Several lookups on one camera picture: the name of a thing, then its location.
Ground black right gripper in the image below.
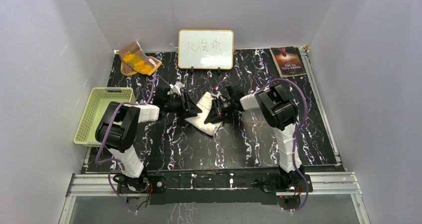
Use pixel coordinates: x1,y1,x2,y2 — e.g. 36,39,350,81
205,98,235,125

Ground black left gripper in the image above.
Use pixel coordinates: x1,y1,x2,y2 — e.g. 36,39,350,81
165,93,202,119

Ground white towel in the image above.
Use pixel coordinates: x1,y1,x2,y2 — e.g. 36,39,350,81
185,92,222,136

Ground brown and yellow cloth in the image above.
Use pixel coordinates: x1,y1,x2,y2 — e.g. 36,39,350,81
117,41,162,76

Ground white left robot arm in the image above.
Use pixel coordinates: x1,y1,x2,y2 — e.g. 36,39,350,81
95,85,202,192

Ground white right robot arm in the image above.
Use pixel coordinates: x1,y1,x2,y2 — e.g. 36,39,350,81
204,84,302,191

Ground small framed whiteboard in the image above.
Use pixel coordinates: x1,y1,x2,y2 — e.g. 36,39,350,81
178,29,234,70

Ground green perforated plastic basket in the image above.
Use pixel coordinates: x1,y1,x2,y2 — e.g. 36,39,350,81
74,87,136,147

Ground dark paperback book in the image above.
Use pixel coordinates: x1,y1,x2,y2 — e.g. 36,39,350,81
270,46,306,78

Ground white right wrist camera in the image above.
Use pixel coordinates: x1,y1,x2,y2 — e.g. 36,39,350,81
211,87,221,99

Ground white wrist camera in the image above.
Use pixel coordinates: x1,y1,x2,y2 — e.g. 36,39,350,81
211,87,221,99
169,81,185,96

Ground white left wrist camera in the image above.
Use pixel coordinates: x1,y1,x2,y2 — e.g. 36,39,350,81
169,81,185,96

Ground aluminium base frame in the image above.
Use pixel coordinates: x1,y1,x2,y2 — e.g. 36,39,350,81
59,169,370,224

